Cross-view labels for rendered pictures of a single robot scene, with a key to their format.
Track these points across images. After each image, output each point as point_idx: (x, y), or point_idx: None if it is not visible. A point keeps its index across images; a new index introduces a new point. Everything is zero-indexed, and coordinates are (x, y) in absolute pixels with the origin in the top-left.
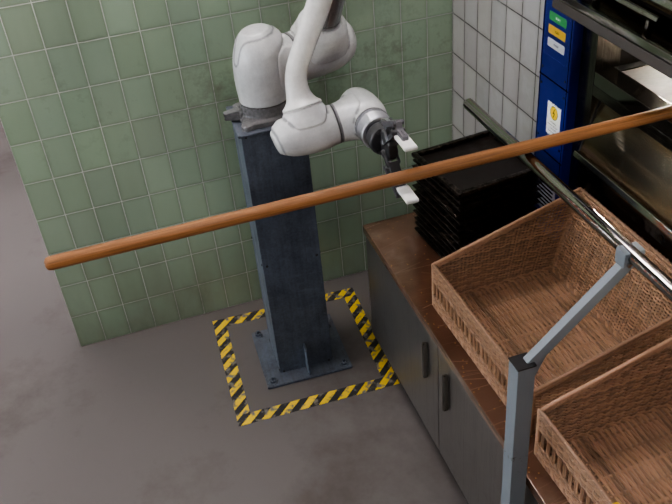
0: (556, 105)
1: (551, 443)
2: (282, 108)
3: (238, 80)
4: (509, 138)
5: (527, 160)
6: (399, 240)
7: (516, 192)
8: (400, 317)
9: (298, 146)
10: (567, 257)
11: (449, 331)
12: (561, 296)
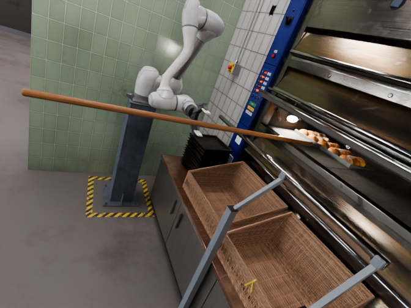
0: None
1: (226, 247)
2: None
3: (137, 82)
4: None
5: (243, 136)
6: (174, 162)
7: (222, 156)
8: (166, 189)
9: (159, 103)
10: (232, 184)
11: (187, 197)
12: (227, 196)
